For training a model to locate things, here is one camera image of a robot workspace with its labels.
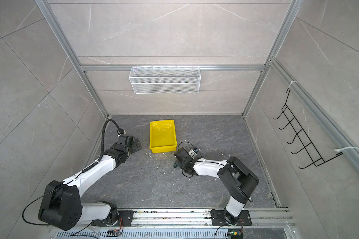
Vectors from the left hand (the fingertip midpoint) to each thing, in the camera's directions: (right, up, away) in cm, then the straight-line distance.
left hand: (131, 141), depth 88 cm
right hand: (+28, -13, +5) cm, 31 cm away
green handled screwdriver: (+26, -15, +2) cm, 31 cm away
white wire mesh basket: (+19, +41, +13) cm, 47 cm away
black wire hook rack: (+86, +2, -22) cm, 89 cm away
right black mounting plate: (+49, -38, -14) cm, 64 cm away
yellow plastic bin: (+16, +2, +16) cm, 23 cm away
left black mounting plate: (+2, -38, -15) cm, 41 cm away
